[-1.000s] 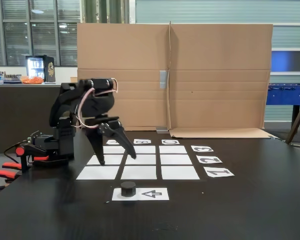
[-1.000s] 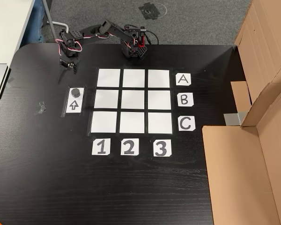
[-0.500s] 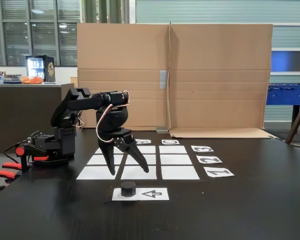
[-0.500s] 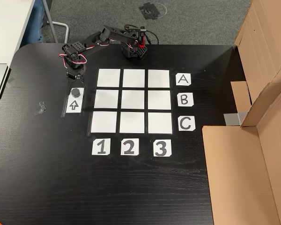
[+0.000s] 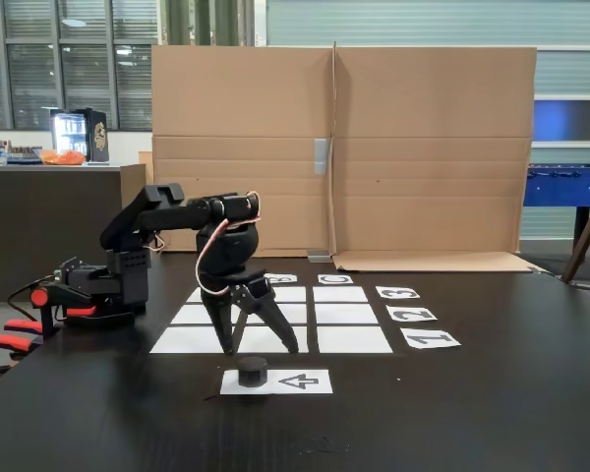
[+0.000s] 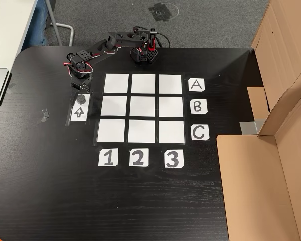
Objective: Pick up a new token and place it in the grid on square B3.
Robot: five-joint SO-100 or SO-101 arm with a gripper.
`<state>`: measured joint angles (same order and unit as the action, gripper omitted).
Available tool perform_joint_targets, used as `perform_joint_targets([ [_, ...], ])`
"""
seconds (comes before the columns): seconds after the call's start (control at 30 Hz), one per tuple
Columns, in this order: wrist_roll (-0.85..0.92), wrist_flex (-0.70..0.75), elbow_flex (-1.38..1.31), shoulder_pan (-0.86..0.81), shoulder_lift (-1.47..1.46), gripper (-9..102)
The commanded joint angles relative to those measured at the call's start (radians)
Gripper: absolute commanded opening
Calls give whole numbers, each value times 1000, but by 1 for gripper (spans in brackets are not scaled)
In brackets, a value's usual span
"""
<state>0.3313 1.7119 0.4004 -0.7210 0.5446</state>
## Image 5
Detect black octagonal token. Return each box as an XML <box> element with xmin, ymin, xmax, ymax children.
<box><xmin>237</xmin><ymin>356</ymin><xmax>269</xmax><ymax>388</ymax></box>

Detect white arrow paper sheet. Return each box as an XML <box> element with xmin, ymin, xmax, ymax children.
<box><xmin>219</xmin><ymin>369</ymin><xmax>334</xmax><ymax>395</ymax></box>

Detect paper label number 3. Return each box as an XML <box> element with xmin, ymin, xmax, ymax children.
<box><xmin>376</xmin><ymin>285</ymin><xmax>421</xmax><ymax>300</ymax></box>

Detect paper label number 2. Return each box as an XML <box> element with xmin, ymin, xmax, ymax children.
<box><xmin>385</xmin><ymin>305</ymin><xmax>440</xmax><ymax>324</ymax></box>

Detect brown cardboard screen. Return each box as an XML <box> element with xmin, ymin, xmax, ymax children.
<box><xmin>330</xmin><ymin>41</ymin><xmax>543</xmax><ymax>274</ymax></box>
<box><xmin>138</xmin><ymin>43</ymin><xmax>336</xmax><ymax>260</ymax></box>

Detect paper label number 1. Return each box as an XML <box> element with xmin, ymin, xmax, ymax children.
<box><xmin>400</xmin><ymin>329</ymin><xmax>462</xmax><ymax>351</ymax></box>

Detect black clamp with red grips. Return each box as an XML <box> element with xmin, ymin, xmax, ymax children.
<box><xmin>0</xmin><ymin>318</ymin><xmax>45</xmax><ymax>379</ymax></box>
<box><xmin>29</xmin><ymin>280</ymin><xmax>99</xmax><ymax>340</ymax></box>

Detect black mini fridge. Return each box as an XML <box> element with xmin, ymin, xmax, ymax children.
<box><xmin>49</xmin><ymin>107</ymin><xmax>112</xmax><ymax>164</ymax></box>

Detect orange snack bag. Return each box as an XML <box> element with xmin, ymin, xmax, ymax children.
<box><xmin>41</xmin><ymin>149</ymin><xmax>88</xmax><ymax>166</ymax></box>

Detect dark brown counter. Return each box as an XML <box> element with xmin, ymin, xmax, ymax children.
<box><xmin>0</xmin><ymin>163</ymin><xmax>148</xmax><ymax>304</ymax></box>

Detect blue foosball table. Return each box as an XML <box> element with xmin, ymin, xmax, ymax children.
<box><xmin>522</xmin><ymin>163</ymin><xmax>590</xmax><ymax>253</ymax></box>

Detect brown wooden leg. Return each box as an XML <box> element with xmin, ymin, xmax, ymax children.
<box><xmin>560</xmin><ymin>189</ymin><xmax>590</xmax><ymax>284</ymax></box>

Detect white red servo cable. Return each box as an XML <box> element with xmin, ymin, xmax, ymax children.
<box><xmin>196</xmin><ymin>191</ymin><xmax>263</xmax><ymax>296</ymax></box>

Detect black power cable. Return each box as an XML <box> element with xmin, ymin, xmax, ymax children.
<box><xmin>7</xmin><ymin>274</ymin><xmax>60</xmax><ymax>321</ymax></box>

